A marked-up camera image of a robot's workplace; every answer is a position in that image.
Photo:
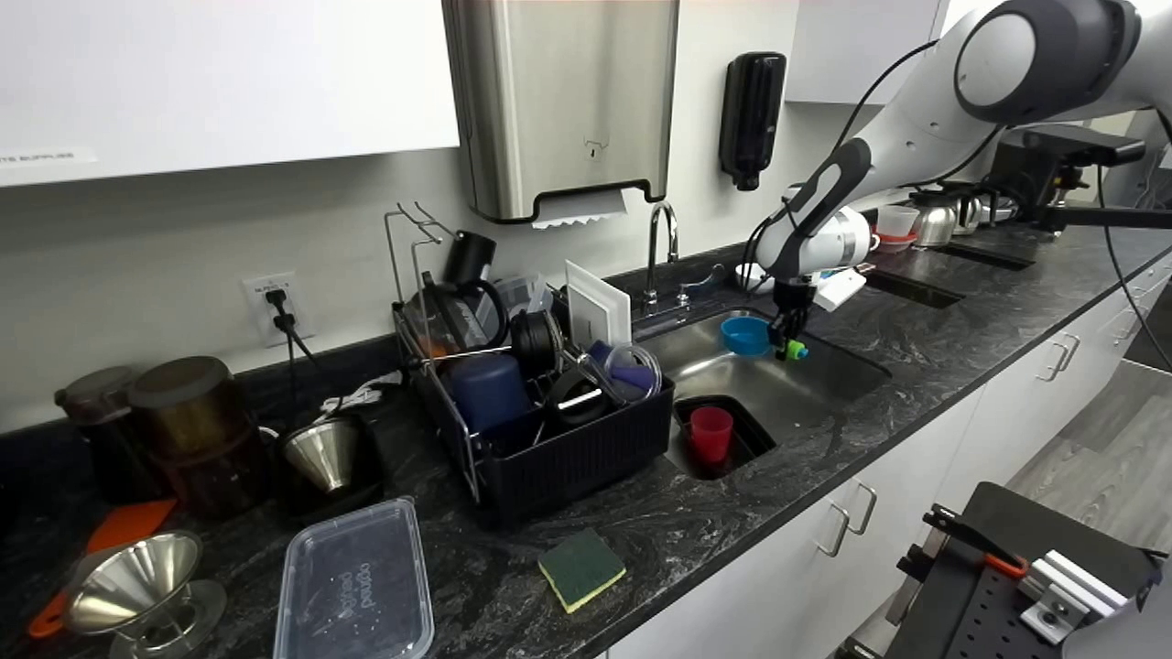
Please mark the stainless paper towel dispenser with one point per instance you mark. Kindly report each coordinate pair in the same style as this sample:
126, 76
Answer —
563, 98

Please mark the dark blue plastic container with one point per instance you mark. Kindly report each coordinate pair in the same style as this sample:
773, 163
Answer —
490, 391

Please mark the black mug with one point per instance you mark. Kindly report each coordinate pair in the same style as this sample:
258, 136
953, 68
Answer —
466, 259

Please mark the small red dish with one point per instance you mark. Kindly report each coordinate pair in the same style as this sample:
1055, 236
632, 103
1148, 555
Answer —
897, 245

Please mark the black tool with orange grip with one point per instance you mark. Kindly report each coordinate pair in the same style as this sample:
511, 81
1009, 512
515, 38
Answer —
975, 548

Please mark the small dark canister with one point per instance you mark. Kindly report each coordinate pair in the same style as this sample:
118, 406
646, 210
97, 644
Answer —
103, 422

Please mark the white square plate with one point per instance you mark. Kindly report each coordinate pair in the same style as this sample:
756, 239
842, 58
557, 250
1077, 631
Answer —
600, 308

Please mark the chrome side sprayer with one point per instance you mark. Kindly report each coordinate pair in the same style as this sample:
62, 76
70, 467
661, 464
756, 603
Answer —
700, 281

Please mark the wide white upper cabinet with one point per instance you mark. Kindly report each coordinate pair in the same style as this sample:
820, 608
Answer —
222, 76

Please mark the clear plastic container lid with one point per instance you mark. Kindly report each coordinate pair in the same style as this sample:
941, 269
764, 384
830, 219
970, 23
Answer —
352, 588

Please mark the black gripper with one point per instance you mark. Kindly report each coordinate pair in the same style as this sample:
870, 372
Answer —
792, 296

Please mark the black mounting plate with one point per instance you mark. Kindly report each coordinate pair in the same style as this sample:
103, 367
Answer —
964, 608

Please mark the black coffee machine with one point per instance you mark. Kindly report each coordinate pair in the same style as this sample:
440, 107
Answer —
1055, 158

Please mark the black wall soap dispenser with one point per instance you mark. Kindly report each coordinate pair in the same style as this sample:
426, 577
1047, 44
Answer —
750, 116

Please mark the orange spatula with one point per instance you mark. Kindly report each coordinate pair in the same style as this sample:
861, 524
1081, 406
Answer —
117, 528

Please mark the white lower cabinets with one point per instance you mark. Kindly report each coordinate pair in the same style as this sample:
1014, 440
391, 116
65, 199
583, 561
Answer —
975, 425

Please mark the chrome gooseneck faucet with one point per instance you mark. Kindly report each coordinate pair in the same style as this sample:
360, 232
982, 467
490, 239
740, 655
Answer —
661, 245

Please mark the aluminium clamp block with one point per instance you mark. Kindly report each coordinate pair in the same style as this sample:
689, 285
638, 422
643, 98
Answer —
1075, 595

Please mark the white paper towel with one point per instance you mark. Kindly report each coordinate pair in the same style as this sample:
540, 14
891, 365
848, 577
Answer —
587, 210

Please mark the white bowl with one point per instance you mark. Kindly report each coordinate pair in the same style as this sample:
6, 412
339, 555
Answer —
750, 281

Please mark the black dish rack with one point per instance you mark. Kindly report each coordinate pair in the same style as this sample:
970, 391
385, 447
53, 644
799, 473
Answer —
572, 472

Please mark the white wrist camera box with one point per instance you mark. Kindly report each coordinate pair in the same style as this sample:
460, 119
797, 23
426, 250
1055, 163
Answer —
842, 290

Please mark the steel kettle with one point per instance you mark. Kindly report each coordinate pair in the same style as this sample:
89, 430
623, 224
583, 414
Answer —
944, 220

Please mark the large dark canister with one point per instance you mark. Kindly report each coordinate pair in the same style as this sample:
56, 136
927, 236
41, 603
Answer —
197, 422

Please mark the large steel funnel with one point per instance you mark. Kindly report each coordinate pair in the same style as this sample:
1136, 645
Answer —
131, 581

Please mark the red plastic cup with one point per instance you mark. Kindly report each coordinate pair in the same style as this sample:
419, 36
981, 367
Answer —
709, 433

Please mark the steel cone coffee dripper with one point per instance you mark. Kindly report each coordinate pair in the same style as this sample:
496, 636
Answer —
325, 452

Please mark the white wall outlet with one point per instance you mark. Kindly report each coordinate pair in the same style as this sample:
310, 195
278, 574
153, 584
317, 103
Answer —
268, 303

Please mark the stainless steel sink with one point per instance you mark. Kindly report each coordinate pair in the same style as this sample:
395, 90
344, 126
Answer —
734, 391

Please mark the green and yellow sponge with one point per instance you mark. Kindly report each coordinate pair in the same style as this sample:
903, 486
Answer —
583, 566

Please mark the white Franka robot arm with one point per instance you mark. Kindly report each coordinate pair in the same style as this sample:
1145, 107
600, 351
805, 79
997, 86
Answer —
927, 110

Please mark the white cloth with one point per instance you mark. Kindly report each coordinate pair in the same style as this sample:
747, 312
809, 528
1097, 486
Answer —
360, 395

